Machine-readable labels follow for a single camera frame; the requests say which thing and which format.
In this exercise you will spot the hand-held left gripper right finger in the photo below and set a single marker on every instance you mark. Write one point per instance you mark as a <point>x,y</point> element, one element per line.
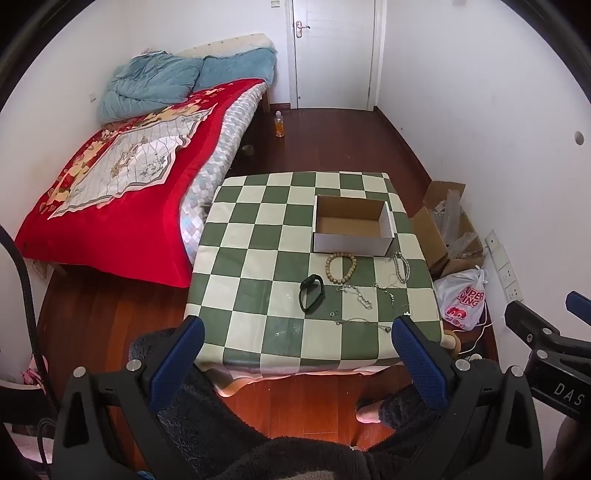
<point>418,364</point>

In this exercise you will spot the brown cardboard box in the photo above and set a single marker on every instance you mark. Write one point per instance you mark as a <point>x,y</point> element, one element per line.
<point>429,230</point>

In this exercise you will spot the white printed plastic bag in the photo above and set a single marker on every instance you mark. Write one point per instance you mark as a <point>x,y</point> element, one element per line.
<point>461,300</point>

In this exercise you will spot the white cardboard box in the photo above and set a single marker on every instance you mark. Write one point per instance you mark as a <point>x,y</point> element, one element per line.
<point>351,242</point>

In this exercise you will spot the blue quilt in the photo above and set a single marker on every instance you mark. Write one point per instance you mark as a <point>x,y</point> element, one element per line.
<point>152,83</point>

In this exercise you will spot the pink cloth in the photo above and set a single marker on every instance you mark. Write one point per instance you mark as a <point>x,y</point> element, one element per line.
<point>148,50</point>

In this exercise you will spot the person's right forearm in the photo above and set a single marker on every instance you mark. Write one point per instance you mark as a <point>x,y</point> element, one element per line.
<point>575,452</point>

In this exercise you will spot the black wristband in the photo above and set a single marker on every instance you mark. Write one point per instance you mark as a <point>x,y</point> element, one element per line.
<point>304,302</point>

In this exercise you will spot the orange drink bottle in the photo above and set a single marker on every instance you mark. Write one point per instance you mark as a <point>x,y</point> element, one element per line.
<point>280,127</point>

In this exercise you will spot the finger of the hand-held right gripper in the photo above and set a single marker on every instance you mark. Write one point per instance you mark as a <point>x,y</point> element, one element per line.
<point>579,304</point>
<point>526,318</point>

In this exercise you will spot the clear plastic packaging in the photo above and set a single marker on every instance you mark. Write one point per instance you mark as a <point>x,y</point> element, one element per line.
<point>455,217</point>

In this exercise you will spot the white wall socket panel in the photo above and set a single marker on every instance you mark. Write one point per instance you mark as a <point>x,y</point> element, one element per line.
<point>505,272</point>

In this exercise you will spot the green checkered tablecloth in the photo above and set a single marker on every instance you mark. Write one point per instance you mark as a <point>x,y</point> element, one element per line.
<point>258,295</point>

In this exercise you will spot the white door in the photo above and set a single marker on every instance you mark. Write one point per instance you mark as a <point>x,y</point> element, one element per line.
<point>332,55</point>

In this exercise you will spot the red floral blanket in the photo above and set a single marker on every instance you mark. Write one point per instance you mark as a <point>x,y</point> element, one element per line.
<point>129,221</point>

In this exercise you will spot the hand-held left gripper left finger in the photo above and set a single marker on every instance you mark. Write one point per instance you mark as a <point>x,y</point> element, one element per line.
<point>178,362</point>

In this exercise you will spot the checkered bed sheet mattress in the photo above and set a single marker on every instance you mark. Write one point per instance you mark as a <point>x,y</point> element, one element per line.
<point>221,157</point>

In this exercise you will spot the wooden bed frame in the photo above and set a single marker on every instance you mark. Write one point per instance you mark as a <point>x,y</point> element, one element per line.
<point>266,99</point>

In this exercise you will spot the small cup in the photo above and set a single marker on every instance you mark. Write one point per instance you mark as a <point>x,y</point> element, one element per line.
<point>248,149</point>

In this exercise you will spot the person's foot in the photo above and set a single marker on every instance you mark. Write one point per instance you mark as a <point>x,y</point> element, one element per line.
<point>369,413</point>

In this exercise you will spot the pink slipper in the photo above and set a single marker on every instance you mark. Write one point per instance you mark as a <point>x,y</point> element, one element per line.
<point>32,374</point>

